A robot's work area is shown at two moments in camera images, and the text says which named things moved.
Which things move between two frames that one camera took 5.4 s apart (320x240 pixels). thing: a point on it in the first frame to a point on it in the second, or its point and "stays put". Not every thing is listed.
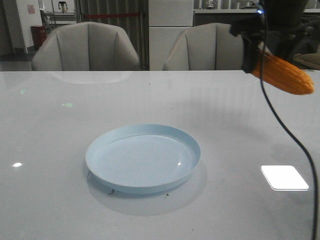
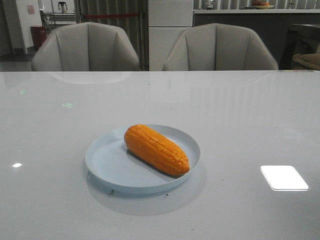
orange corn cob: [284, 74] to [156, 149]
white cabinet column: [167, 19] stays put
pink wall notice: [31, 9] stays put
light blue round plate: [143, 158] stays put
